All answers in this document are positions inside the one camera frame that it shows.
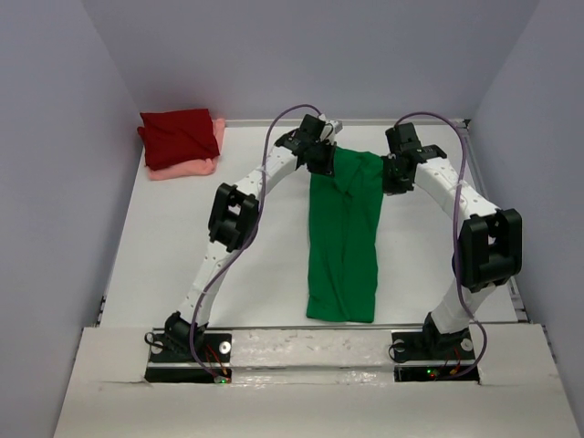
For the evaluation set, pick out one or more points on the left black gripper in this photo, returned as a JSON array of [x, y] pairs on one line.
[[326, 167]]

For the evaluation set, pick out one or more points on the folded dark red t-shirt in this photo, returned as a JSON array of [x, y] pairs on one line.
[[178, 136]]

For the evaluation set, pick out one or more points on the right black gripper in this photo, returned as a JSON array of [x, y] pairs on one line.
[[389, 186]]

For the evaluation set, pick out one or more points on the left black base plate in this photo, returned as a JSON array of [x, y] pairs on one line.
[[166, 365]]

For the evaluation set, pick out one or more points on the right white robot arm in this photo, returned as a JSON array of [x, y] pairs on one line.
[[487, 247]]

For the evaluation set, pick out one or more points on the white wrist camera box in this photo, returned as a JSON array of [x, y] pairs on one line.
[[331, 129]]

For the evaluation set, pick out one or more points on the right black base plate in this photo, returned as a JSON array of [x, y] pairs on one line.
[[416, 362]]

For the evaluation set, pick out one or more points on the green t-shirt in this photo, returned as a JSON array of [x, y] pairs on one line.
[[343, 218]]

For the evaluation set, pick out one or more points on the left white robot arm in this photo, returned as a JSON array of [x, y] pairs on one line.
[[234, 222]]

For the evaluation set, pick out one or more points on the white front cover board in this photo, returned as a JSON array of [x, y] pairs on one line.
[[519, 395]]

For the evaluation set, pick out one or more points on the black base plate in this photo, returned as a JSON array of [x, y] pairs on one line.
[[416, 362], [166, 365]]

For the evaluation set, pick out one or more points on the folded pink t-shirt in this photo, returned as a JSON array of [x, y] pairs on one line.
[[193, 167]]

